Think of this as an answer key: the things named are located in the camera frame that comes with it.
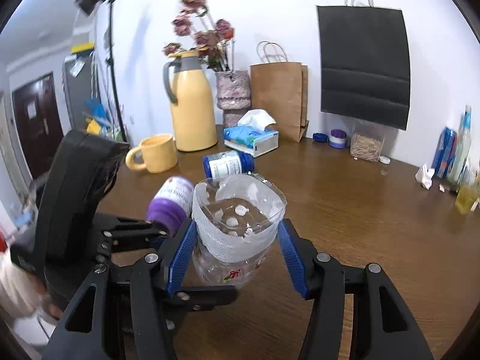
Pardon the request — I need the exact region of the clear plastic cup white band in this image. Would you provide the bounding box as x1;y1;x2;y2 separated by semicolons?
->
192;173;287;288

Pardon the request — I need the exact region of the purple supplement bottle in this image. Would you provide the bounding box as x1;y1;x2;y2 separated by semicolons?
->
145;175;194;236

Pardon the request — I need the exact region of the yellow mug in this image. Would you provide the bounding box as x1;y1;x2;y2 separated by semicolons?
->
125;133;178;173

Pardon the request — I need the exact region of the blue supplement bottle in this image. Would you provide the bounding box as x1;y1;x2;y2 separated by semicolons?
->
202;150;255;179

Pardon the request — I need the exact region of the dark brown door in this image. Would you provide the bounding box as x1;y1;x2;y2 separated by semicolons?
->
12;72;64;180

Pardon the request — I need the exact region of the crumpled white tissue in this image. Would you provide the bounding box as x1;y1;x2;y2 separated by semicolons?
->
415;163;435;190

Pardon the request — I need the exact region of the glass of yellow drink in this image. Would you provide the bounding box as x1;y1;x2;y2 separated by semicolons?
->
455;171;479;215

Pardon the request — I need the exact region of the blue tissue box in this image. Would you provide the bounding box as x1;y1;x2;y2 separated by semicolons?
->
223;109;279;158

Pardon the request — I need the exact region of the yellow thermos jug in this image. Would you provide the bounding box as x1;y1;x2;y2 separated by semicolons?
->
163;50;217;152

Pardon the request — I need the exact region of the blue drink can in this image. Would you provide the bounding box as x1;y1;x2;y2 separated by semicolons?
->
432;127;457;179

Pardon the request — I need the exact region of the clear container with grains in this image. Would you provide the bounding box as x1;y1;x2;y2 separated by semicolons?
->
350;119;385;163

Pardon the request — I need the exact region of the pink knitted vase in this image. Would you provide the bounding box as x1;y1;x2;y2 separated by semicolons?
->
216;71;251;128

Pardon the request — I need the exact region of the purple white small jar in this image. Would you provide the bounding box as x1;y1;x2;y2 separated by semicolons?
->
328;129;347;149

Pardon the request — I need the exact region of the clear glass bottle blue cap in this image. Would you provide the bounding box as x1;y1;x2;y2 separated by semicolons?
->
448;105;471;185

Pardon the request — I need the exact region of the brown paper bag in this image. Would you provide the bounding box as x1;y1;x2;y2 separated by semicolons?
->
250;41;308;142

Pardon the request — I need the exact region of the black studio light stand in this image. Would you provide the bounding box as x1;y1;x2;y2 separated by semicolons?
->
74;0;128;142

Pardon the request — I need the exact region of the black paper bag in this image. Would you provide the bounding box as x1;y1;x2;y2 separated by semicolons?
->
317;0;411;130

